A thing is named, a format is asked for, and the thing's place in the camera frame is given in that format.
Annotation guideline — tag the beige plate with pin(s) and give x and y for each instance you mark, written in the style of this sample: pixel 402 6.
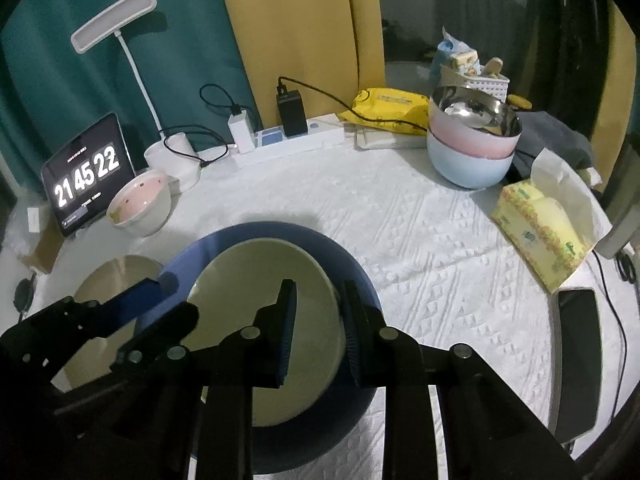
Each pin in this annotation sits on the beige plate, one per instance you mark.
pixel 110 280

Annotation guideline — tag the tablet showing clock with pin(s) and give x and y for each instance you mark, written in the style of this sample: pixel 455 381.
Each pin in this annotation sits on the tablet showing clock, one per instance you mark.
pixel 85 175

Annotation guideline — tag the blue packet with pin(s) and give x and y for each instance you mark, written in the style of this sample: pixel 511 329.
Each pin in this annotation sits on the blue packet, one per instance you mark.
pixel 450 55

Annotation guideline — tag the large blue bowl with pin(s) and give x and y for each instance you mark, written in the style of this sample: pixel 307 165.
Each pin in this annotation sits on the large blue bowl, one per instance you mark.
pixel 360 280

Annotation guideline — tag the black phone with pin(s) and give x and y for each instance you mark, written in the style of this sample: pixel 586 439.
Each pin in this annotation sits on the black phone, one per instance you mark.
pixel 577 360

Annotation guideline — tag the white wipes packet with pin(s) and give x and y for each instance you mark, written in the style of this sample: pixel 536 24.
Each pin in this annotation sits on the white wipes packet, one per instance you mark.
pixel 390 140

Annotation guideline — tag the white desk lamp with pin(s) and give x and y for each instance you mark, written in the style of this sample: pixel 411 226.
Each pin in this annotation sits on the white desk lamp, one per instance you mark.
pixel 115 20

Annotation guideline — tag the white plastic basket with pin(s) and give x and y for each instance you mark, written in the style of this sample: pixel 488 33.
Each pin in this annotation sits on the white plastic basket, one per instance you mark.
pixel 492 85

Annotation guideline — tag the yellow wipes packet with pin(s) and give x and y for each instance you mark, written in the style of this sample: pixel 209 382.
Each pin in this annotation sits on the yellow wipes packet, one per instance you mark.
pixel 390 105

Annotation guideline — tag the cream bowl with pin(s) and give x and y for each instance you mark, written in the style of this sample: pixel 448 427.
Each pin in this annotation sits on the cream bowl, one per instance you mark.
pixel 240 280

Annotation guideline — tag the white bowl with pink inside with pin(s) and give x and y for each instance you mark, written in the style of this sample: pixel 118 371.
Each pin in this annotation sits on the white bowl with pink inside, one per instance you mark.
pixel 150 220

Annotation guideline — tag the yellow curtain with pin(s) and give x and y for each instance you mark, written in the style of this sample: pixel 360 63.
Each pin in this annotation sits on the yellow curtain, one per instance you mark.
pixel 300 25

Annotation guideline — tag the yellow tissue box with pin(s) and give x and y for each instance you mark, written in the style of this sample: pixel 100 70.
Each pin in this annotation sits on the yellow tissue box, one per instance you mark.
pixel 535 220

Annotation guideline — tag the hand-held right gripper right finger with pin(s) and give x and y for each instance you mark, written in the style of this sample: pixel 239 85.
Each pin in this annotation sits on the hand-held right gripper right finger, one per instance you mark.
pixel 352 335

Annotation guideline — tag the wooden utensil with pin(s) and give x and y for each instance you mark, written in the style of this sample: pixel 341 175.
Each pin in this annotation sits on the wooden utensil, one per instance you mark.
pixel 490 67

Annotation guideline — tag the grey cloth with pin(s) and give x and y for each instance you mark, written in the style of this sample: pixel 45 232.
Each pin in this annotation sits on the grey cloth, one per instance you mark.
pixel 550 135

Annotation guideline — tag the small yellow printed box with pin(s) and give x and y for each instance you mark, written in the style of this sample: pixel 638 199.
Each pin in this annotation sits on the small yellow printed box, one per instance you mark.
pixel 465 62

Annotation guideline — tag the light blue bowl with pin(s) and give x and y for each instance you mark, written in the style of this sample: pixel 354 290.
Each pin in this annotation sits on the light blue bowl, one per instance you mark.
pixel 465 170

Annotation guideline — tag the white power strip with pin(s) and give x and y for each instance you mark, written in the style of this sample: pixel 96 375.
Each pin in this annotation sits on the white power strip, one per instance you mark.
pixel 320 135

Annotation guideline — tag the teal curtain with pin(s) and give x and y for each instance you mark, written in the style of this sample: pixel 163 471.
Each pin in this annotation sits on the teal curtain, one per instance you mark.
pixel 190 35

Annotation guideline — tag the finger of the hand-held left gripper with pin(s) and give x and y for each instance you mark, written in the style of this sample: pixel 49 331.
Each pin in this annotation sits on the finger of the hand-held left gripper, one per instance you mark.
pixel 170 320
pixel 135 300

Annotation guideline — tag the white charger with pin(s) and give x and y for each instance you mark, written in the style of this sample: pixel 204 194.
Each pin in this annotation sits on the white charger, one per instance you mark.
pixel 242 132

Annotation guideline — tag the black charger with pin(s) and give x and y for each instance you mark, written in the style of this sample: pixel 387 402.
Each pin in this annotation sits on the black charger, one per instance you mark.
pixel 291 112

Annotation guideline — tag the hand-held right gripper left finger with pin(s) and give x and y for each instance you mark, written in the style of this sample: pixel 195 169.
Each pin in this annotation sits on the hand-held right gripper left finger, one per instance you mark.
pixel 286 330

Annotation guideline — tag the cardboard box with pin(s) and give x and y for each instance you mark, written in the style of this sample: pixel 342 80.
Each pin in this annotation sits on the cardboard box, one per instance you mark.
pixel 47 245

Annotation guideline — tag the steel bowl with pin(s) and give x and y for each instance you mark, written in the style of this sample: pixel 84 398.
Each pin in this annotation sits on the steel bowl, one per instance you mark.
pixel 475 110

